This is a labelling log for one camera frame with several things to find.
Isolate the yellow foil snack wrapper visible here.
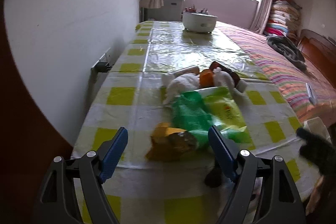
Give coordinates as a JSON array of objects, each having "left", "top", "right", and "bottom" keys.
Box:
[{"left": 145, "top": 122, "right": 198, "bottom": 162}]

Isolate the white plastic trash bin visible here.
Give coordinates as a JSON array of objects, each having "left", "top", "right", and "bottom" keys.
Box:
[{"left": 303, "top": 117, "right": 331, "bottom": 143}]

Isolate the green plastic bag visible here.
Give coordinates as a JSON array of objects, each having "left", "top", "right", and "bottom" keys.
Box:
[{"left": 171, "top": 86, "right": 255, "bottom": 149}]

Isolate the white remote on bed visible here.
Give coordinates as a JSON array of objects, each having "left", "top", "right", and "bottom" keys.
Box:
[{"left": 306, "top": 83, "right": 318, "bottom": 106}]

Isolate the checkered yellow white tablecloth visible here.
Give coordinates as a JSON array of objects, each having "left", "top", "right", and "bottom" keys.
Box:
[{"left": 73, "top": 22, "right": 319, "bottom": 223}]

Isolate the brown small bottle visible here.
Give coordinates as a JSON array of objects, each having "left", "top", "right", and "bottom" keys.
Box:
[{"left": 209, "top": 61, "right": 248, "bottom": 94}]

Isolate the dark red wooden door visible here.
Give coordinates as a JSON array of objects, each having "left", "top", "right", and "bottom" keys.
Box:
[{"left": 1, "top": 16, "right": 72, "bottom": 223}]

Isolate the white crumpled tissue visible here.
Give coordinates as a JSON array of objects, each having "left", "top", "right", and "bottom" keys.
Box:
[{"left": 161, "top": 73, "right": 200, "bottom": 105}]

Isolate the wooden bed headboard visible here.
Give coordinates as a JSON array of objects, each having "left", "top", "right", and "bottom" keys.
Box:
[{"left": 297, "top": 29, "right": 336, "bottom": 88}]

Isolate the dark grey blanket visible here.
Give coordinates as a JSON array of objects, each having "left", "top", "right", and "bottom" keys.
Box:
[{"left": 266, "top": 36, "right": 307, "bottom": 72}]

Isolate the stack of folded quilts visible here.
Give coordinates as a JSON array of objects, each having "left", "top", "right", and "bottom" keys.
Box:
[{"left": 264, "top": 0, "right": 302, "bottom": 42}]

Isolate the white round pot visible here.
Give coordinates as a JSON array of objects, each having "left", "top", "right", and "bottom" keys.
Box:
[{"left": 182, "top": 7, "right": 218, "bottom": 34}]

